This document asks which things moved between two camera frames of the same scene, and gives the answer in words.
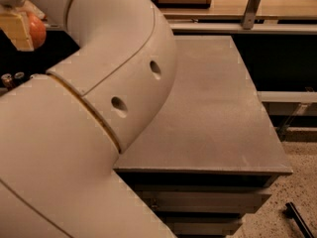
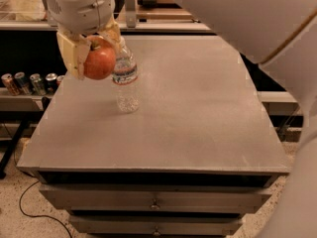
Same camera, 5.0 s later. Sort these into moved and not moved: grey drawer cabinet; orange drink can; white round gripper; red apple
Moved: white round gripper; red apple
Not moved: orange drink can; grey drawer cabinet
